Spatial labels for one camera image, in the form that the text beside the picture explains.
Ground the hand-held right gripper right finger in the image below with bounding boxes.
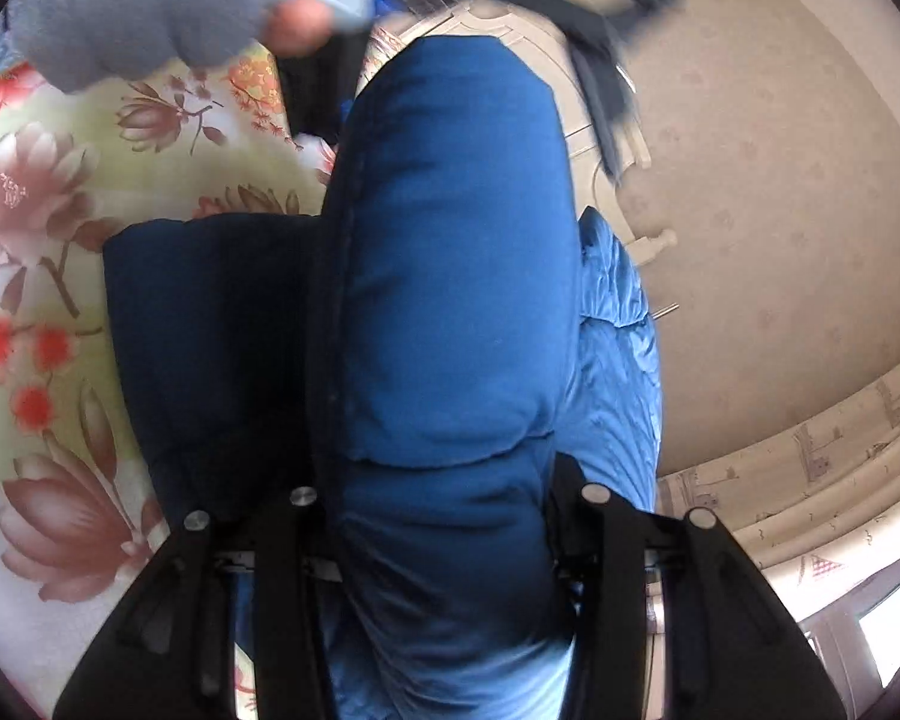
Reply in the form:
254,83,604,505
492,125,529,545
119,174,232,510
547,457,848,720

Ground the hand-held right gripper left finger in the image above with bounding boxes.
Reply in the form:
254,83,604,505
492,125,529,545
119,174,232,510
52,487,346,720

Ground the blue down jacket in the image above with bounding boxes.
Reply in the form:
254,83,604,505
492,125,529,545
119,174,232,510
103,34,662,720

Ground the person's left hand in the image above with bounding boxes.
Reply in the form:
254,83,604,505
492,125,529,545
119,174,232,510
4,0,332,95

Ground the white bed headboard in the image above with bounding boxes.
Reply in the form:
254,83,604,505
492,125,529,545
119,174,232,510
356,0,680,316

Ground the beige patterned curtain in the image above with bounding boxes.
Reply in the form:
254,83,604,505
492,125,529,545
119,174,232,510
656,360,900,593

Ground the window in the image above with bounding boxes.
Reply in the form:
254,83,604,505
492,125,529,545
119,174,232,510
795,555,900,691

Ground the floral quilt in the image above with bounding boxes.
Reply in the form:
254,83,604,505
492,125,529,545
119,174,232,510
0,37,346,720

